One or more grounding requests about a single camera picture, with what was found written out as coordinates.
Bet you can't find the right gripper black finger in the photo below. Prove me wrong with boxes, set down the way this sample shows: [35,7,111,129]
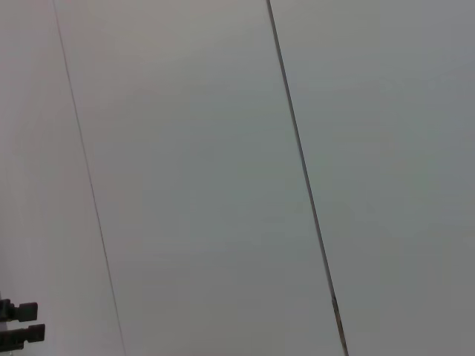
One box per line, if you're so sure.
[0,299,39,323]
[0,323,46,350]

